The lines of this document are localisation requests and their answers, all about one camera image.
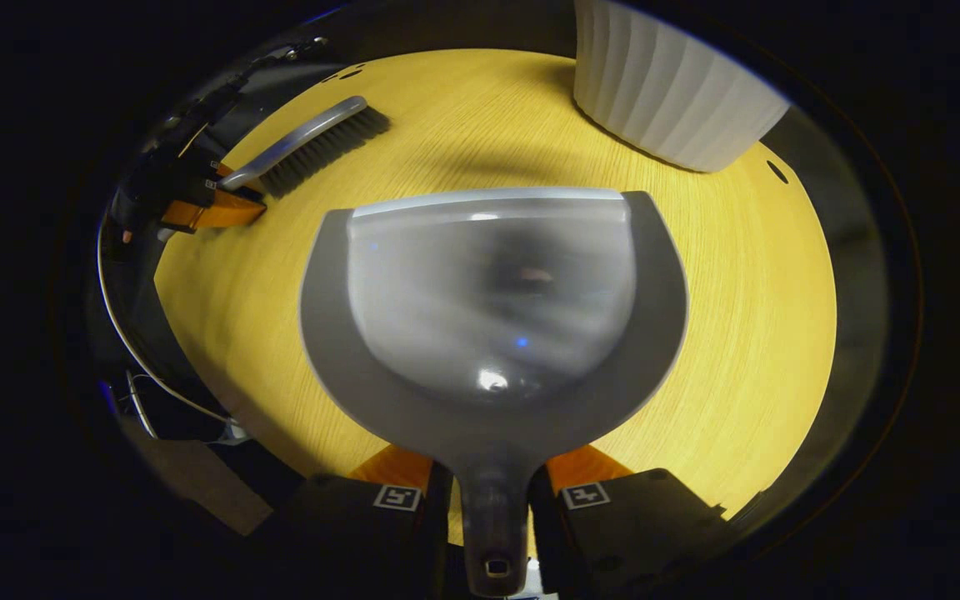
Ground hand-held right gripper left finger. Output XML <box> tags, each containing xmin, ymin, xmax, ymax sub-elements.
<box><xmin>274</xmin><ymin>444</ymin><xmax>453</xmax><ymax>586</ymax></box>

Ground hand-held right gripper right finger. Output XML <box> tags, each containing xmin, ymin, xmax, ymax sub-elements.
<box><xmin>528</xmin><ymin>444</ymin><xmax>729</xmax><ymax>586</ymax></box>

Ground small grey broom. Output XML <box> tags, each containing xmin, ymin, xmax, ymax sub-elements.
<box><xmin>217</xmin><ymin>96</ymin><xmax>392</xmax><ymax>198</ymax></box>

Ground grey dustpan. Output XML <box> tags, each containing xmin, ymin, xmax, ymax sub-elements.
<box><xmin>298</xmin><ymin>187</ymin><xmax>691</xmax><ymax>597</ymax></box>

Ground white ribbed garbage bin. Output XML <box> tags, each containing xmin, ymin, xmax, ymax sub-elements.
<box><xmin>572</xmin><ymin>0</ymin><xmax>791</xmax><ymax>173</ymax></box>

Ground white cable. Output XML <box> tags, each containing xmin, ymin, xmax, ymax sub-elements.
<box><xmin>95</xmin><ymin>221</ymin><xmax>239</xmax><ymax>428</ymax></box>

